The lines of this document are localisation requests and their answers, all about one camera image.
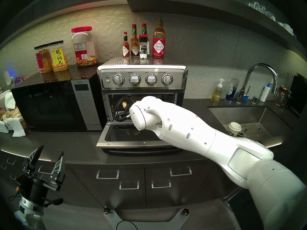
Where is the small Tabasco bottle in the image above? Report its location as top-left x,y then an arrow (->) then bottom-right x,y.
123,32 -> 130,58

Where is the dark wall shelf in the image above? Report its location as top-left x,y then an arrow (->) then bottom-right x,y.
127,0 -> 307,57

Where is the chrome gooseneck faucet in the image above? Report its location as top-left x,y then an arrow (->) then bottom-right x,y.
236,63 -> 278,104

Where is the red label snack jar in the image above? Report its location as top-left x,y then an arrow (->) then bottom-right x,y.
34,44 -> 53,74

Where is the blue dish soap bottle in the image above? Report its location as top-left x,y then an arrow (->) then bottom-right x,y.
224,78 -> 240,104

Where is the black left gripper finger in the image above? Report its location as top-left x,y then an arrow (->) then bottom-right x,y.
50,151 -> 65,185
22,145 -> 44,173

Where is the black microwave oven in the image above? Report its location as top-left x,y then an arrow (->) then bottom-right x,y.
11,64 -> 107,132

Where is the black coffee machine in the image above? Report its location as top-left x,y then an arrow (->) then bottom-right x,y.
288,73 -> 307,116

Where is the dark upper cabinet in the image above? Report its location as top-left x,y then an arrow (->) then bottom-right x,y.
0,0 -> 131,44

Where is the red lid plastic jar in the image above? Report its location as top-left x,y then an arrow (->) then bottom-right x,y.
71,26 -> 98,67

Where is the wire sink grid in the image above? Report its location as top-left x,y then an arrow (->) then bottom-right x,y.
223,123 -> 272,140

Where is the stainless steel sink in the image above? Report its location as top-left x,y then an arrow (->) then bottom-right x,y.
207,105 -> 293,147

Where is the yellow label snack jar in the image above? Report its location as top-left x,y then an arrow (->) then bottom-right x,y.
49,40 -> 69,72

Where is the green label Tabasco bottle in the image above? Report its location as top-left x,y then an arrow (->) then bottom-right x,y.
142,23 -> 150,57

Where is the silver toaster oven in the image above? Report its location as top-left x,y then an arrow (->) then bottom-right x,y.
97,57 -> 189,123

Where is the bagged bread loaf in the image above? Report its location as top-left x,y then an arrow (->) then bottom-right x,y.
0,107 -> 27,129

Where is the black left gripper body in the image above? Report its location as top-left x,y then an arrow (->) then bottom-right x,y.
15,170 -> 62,207

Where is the glass oven door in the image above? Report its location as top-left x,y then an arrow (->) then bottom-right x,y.
97,121 -> 192,157

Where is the dark base cabinet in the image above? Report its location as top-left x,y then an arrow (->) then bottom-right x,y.
0,149 -> 252,209

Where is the white bowl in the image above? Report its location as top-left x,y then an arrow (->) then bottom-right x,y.
0,89 -> 11,108

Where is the medium orange Tabasco bottle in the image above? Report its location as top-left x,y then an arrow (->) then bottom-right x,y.
130,24 -> 140,57

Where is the copper glass french press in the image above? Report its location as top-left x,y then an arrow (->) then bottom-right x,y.
275,85 -> 292,109

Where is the black base cable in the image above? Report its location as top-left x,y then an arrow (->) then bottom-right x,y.
116,220 -> 139,230

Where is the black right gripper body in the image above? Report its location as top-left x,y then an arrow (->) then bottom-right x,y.
116,95 -> 135,119

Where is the yellow hand soap dispenser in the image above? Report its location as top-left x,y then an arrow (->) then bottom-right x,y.
211,79 -> 224,103

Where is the orange tagged left gripper cable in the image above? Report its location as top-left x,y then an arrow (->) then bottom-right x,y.
8,186 -> 21,201

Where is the black salt grinder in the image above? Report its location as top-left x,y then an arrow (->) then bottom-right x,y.
139,34 -> 148,59

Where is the large Tabasco bottle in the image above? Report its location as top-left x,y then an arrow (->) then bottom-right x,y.
153,16 -> 166,59

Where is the white wall dispenser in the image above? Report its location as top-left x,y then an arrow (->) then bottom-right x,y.
2,71 -> 12,86

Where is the white lidded paper cup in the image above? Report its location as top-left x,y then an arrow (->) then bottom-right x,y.
228,122 -> 242,137

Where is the large white paper sheet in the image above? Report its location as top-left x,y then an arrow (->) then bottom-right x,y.
6,118 -> 26,137

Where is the white bottle blue cap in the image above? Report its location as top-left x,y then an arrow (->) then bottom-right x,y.
260,83 -> 271,102

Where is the grey robot base frame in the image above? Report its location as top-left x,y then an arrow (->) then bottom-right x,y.
103,207 -> 190,230

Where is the white tissue paper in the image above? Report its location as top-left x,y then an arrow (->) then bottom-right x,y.
4,92 -> 16,110

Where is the silver oven knob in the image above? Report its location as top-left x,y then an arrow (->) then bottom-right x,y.
113,74 -> 125,86
161,74 -> 173,86
146,73 -> 158,86
129,74 -> 142,86

